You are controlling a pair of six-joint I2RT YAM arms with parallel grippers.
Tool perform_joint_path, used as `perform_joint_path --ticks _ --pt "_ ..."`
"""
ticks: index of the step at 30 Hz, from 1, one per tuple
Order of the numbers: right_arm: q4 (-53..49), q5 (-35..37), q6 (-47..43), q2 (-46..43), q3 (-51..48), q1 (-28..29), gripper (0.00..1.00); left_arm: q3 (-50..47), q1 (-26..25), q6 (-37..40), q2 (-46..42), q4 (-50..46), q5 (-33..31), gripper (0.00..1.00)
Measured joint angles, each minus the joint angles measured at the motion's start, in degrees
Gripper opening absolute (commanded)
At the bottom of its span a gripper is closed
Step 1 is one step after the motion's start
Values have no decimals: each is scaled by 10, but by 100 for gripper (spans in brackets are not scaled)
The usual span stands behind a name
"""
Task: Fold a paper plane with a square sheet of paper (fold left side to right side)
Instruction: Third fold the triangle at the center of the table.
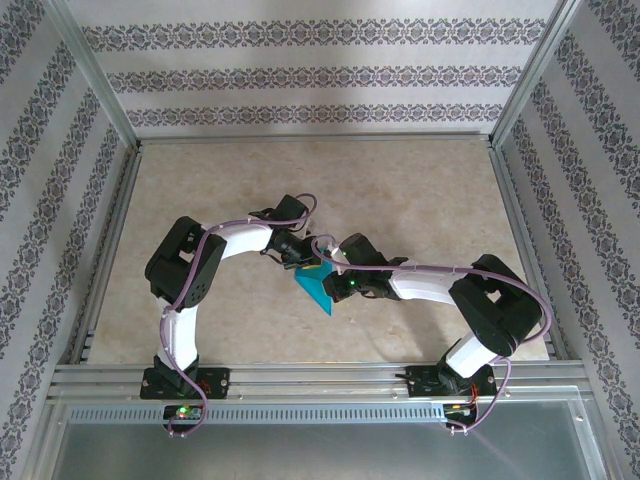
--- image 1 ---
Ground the grey slotted cable duct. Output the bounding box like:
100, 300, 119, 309
67, 405, 446, 425

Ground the aluminium table edge rail short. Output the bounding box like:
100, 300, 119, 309
134, 132, 496, 146

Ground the grey sheet metal panel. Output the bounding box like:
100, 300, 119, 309
29, 399, 611, 480

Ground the aluminium mounting rail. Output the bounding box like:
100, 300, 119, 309
47, 363, 594, 401

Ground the left controller board green light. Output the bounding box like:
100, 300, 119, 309
163, 404, 205, 421

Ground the aluminium frame post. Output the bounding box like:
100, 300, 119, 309
488, 0, 589, 146
42, 0, 141, 149

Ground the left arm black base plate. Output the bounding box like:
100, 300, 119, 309
139, 367, 231, 400

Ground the left aluminium table side rail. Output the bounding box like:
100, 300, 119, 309
69, 144, 144, 366

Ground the right aluminium table side rail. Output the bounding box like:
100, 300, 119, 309
487, 142, 571, 361

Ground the aluminium table side rail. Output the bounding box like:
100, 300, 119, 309
487, 142, 571, 361
69, 144, 144, 366

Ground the right aluminium frame post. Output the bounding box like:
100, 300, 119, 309
488, 0, 589, 146

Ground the left aluminium frame post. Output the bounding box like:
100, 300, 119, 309
42, 0, 141, 149

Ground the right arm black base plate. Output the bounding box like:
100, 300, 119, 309
407, 365, 499, 400

